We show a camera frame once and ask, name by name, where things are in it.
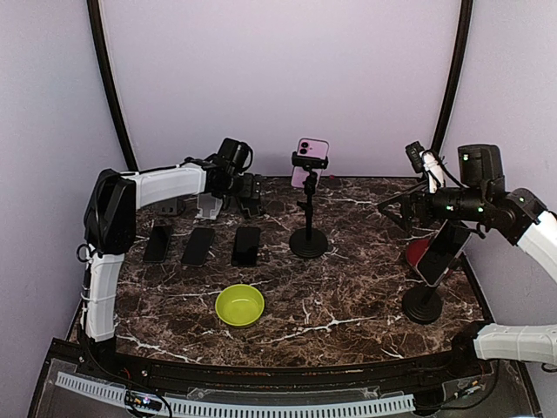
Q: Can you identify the large black phone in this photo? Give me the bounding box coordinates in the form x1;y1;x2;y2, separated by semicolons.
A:
231;226;261;267

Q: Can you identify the green bowl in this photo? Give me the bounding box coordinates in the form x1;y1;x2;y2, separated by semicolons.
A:
215;284;265;327

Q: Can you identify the black tall phone stand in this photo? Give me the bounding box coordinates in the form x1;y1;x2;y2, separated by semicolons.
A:
289;171;328;260

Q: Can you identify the dark blue phone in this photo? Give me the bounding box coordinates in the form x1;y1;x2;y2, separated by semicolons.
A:
143;225;173;263

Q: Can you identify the pink phone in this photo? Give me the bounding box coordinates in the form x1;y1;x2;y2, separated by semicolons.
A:
291;138;329;188

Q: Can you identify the left black corner post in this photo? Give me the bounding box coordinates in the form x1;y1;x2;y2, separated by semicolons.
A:
86;0;138;172

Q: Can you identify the black corner post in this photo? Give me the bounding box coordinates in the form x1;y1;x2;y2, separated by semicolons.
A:
86;0;138;172
431;0;473;152

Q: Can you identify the white cable duct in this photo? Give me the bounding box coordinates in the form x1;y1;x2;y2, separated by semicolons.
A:
54;372;415;417

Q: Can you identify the white folding phone stand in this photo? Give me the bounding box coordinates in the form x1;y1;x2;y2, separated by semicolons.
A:
196;193;224;220

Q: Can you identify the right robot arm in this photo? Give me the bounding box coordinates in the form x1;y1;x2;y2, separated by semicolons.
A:
378;142;556;378

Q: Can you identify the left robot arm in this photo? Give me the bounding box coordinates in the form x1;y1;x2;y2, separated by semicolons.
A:
77;138;262;343

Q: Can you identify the right black corner post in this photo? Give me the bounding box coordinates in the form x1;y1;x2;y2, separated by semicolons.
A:
431;0;473;152

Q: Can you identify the red bowl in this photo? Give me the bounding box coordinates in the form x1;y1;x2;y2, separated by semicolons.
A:
406;239;460;282

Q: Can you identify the black folding phone stand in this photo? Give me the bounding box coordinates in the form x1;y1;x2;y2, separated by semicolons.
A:
237;198;265;219

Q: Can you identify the grey small phone stand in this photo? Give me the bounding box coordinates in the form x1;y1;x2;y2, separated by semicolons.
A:
157;199;186;216

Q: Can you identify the phone on right stand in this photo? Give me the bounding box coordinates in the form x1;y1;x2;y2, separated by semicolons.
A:
415;220;472;287

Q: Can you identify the black front rail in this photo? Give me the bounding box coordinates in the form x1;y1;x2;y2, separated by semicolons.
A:
51;339;514;395

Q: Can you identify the black right phone stand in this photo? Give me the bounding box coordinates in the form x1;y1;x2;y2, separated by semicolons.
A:
401;256;462;324

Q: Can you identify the purple edged phone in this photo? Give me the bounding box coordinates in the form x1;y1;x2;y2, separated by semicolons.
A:
180;227;215;267

